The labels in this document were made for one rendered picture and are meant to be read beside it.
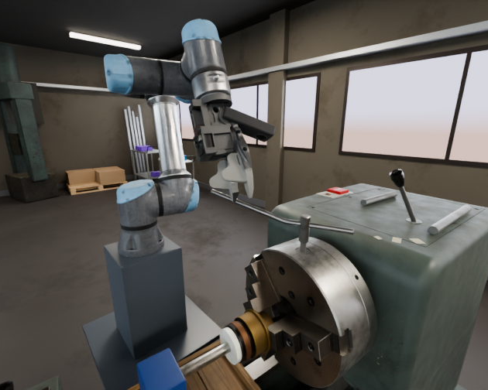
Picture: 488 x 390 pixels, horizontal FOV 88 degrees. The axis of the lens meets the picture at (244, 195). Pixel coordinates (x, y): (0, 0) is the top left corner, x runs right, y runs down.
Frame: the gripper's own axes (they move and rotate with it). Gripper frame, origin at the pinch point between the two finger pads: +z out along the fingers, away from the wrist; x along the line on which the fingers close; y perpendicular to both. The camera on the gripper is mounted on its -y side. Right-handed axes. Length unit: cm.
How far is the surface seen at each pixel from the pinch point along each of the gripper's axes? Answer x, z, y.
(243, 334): -1.5, 27.2, 5.8
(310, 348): 4.7, 31.6, -4.8
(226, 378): -18.8, 44.9, 7.5
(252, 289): -7.5, 21.6, -0.4
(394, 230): 1.9, 16.5, -38.0
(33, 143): -551, -195, 177
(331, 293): 6.6, 22.5, -10.9
